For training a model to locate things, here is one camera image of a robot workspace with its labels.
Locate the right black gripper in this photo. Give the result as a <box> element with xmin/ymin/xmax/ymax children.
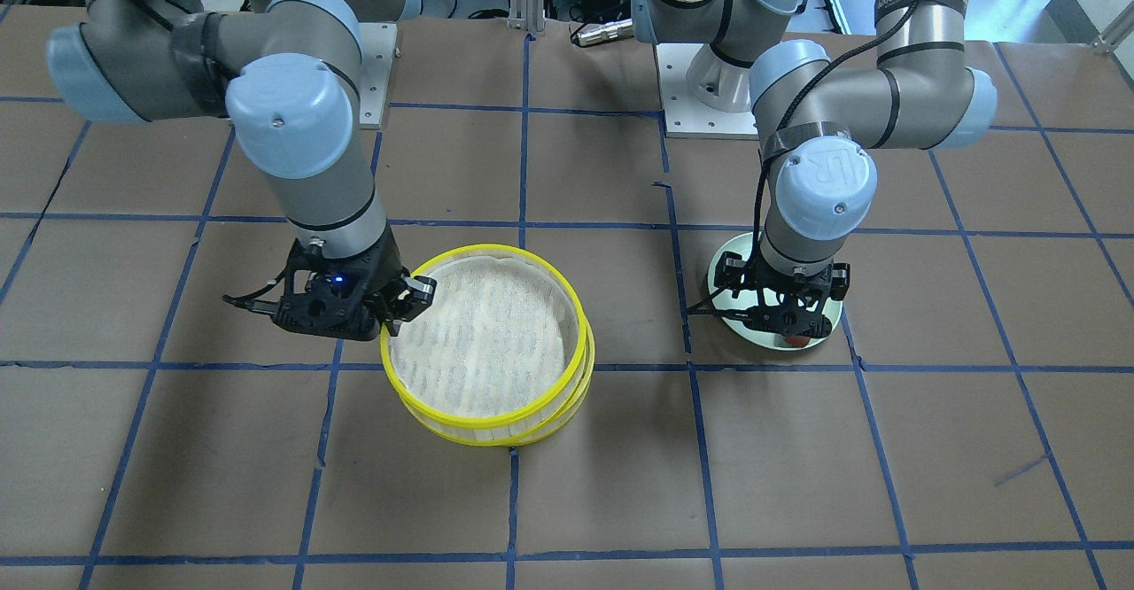
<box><xmin>271</xmin><ymin>229</ymin><xmax>438</xmax><ymax>342</ymax></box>

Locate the brown steamed bun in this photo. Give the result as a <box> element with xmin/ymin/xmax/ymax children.
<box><xmin>776</xmin><ymin>335</ymin><xmax>813</xmax><ymax>349</ymax></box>

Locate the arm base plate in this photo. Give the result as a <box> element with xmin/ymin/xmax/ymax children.
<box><xmin>655</xmin><ymin>43</ymin><xmax>758</xmax><ymax>140</ymax></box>
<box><xmin>358</xmin><ymin>22</ymin><xmax>400</xmax><ymax>130</ymax></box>

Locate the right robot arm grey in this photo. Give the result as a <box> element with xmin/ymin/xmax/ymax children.
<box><xmin>46</xmin><ymin>0</ymin><xmax>437</xmax><ymax>342</ymax></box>

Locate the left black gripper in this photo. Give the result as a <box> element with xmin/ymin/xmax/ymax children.
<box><xmin>714</xmin><ymin>252</ymin><xmax>851</xmax><ymax>340</ymax></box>

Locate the silver cylindrical connector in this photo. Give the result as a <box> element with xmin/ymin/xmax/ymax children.
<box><xmin>570</xmin><ymin>19</ymin><xmax>635</xmax><ymax>48</ymax></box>

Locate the light green plate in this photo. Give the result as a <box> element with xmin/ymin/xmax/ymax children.
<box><xmin>689</xmin><ymin>231</ymin><xmax>851</xmax><ymax>353</ymax></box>

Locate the white steamer cloth liner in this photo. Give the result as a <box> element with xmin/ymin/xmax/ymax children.
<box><xmin>389</xmin><ymin>255</ymin><xmax>579</xmax><ymax>419</ymax></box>

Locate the yellow steamer layer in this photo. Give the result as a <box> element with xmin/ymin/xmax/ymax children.
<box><xmin>379</xmin><ymin>244</ymin><xmax>595</xmax><ymax>447</ymax></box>
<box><xmin>401</xmin><ymin>327</ymin><xmax>595</xmax><ymax>447</ymax></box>

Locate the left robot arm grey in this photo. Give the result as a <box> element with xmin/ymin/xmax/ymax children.
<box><xmin>631</xmin><ymin>0</ymin><xmax>998</xmax><ymax>348</ymax></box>

